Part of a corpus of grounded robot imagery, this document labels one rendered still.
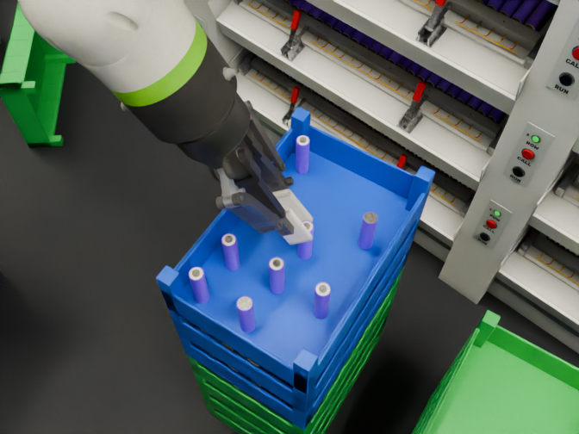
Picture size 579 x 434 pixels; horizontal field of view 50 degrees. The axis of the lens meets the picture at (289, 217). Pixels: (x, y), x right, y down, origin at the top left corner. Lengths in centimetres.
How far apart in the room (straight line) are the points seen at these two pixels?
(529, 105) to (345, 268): 34
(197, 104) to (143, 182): 97
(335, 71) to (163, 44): 71
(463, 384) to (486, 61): 46
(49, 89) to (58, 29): 126
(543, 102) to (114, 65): 60
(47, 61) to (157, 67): 131
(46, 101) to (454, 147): 105
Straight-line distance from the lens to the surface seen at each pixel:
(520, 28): 97
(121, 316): 133
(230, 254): 75
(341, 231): 82
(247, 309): 70
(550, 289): 123
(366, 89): 116
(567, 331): 134
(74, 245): 144
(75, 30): 47
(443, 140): 110
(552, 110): 91
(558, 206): 108
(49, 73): 178
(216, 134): 57
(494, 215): 111
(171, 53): 50
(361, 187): 86
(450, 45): 97
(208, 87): 53
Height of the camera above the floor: 118
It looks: 58 degrees down
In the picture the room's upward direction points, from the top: straight up
